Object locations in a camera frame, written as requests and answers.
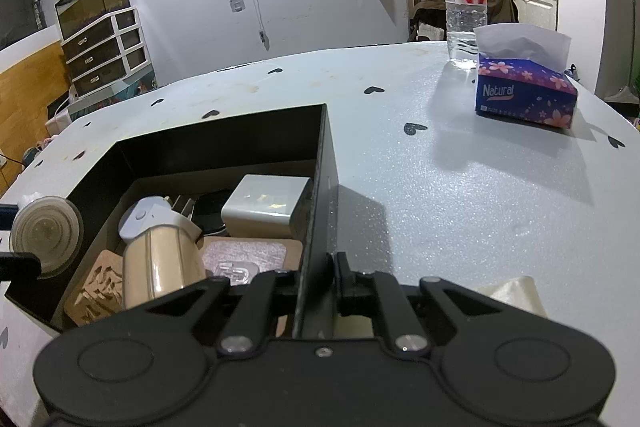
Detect white round tape measure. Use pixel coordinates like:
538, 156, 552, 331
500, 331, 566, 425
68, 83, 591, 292
118, 196, 175, 244

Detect white drawer cabinet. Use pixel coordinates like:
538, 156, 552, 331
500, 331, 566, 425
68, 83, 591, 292
62, 6, 152, 98

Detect black box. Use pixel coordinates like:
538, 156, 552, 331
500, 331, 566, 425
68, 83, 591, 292
6, 105, 338, 331

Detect large white charger cube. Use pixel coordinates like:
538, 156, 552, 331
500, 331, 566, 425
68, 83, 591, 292
221, 174, 311, 239

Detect crumpled white tissue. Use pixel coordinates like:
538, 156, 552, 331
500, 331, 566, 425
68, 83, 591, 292
476, 277, 547, 317

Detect gold earbuds case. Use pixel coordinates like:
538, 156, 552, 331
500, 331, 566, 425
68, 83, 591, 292
122, 225, 206, 309

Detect purple tissue box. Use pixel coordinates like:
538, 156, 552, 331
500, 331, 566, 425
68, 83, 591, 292
474, 23, 578, 129

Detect small white charger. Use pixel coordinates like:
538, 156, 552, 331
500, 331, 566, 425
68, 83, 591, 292
169, 195, 202, 242

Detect glass fish tank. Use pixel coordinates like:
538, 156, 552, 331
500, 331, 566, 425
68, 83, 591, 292
54, 0, 130, 40

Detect black smartwatch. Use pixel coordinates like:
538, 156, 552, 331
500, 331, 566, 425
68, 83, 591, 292
192, 193, 226, 235

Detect carved wooden block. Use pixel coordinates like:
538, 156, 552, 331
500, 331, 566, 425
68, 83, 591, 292
64, 251, 124, 326

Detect wooden coaster with logo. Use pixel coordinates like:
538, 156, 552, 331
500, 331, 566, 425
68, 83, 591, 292
198, 236, 304, 286

